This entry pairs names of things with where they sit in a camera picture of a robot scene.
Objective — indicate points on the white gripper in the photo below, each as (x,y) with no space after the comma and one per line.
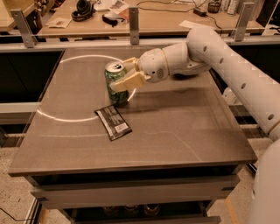
(152,66)

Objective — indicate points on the green soda can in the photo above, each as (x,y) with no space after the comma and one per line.
(115,70)

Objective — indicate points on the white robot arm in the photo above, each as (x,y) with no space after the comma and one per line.
(257,92)

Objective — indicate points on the black rxbar chocolate wrapper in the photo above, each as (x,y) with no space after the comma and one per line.
(113,122)

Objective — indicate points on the magazine papers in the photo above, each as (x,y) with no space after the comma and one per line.
(113,9)

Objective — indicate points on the white paper sheet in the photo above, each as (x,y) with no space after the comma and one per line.
(192,25)

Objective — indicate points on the black headphones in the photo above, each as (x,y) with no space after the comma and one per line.
(84,11)

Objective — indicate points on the black power adapter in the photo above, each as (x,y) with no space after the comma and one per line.
(199,12)

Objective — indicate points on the small paper card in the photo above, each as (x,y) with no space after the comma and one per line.
(59,23)

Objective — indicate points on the clear plastic bottle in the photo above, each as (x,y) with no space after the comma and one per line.
(229,96)

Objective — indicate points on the black mesh cup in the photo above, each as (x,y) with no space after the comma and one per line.
(213,7)

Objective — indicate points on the grey table drawer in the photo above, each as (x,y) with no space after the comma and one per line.
(135,192)

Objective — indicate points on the metal bracket post middle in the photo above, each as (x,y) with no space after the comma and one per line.
(133,25)

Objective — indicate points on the metal bracket post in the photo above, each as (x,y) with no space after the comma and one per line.
(133,25)
(241,25)
(26,33)

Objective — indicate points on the metal bracket post left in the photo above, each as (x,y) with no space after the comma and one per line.
(26,33)

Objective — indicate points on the metal bracket post right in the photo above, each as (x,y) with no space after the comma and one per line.
(241,25)

